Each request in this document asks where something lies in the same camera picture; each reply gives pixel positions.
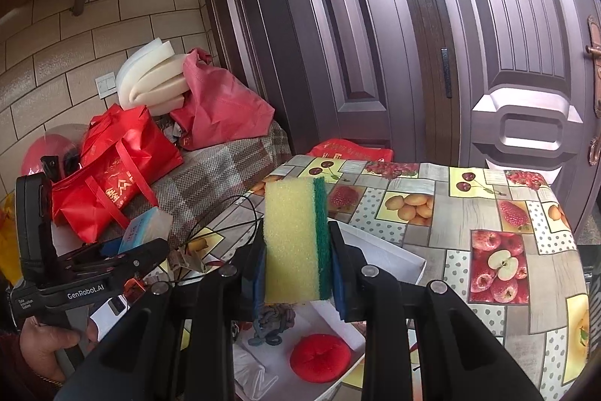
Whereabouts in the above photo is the teal small box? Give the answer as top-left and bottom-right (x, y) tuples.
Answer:
(118, 207), (173, 253)

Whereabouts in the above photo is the white wall switch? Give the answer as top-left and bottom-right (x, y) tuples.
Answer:
(95, 72), (117, 99)

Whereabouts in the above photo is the red helmet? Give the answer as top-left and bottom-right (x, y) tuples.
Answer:
(20, 123), (88, 183)

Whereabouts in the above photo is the red bag behind table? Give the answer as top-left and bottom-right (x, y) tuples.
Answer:
(308, 138), (393, 163)

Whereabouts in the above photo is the yellow green sponge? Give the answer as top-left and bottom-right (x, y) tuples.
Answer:
(264, 178), (332, 304)

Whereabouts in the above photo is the red gift bag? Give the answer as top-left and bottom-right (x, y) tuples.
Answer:
(52, 105), (183, 243)

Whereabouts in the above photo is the black cable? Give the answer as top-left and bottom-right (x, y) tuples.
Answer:
(175, 194), (264, 275)

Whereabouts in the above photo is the dark red plastic bag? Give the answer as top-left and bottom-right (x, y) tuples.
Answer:
(170, 49), (274, 151)

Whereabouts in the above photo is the red plush ball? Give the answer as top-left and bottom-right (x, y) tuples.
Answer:
(289, 334), (352, 384)

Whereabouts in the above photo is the blue grey knitted toy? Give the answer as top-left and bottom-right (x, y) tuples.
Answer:
(248, 303), (295, 347)

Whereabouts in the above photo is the copper door handle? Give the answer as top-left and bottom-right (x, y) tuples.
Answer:
(586, 15), (601, 166)

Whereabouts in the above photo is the fruit pattern tablecloth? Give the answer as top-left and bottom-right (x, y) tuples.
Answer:
(177, 153), (591, 401)

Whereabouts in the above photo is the white crumpled tissue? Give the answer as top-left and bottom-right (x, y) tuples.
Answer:
(232, 344), (279, 400)

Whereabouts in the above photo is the person's left hand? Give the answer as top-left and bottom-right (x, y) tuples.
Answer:
(20, 316), (82, 384)

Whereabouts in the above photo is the plaid covered sofa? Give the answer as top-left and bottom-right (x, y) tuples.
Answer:
(100, 120), (294, 250)

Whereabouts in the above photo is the white foam sheets stack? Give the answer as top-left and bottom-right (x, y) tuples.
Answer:
(116, 39), (189, 116)

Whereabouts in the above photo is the white shallow tray box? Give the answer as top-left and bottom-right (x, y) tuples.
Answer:
(234, 223), (427, 400)

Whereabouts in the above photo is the purple metal double door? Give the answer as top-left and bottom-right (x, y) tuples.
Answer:
(206, 0), (600, 231)

